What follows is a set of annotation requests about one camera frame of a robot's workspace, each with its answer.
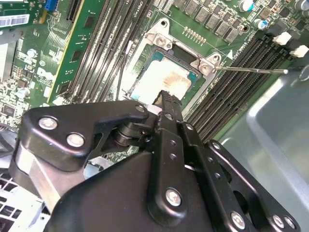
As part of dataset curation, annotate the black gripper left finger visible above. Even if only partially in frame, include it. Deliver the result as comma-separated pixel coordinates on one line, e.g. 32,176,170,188
9,90,189,219

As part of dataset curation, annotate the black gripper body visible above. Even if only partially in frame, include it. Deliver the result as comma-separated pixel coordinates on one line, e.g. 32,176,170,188
45,151,230,232

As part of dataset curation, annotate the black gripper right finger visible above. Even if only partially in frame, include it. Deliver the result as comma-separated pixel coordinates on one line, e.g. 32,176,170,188
169,93,301,232

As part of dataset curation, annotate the silver CPU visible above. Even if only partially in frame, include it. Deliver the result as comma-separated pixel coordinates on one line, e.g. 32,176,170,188
129,50,202,103

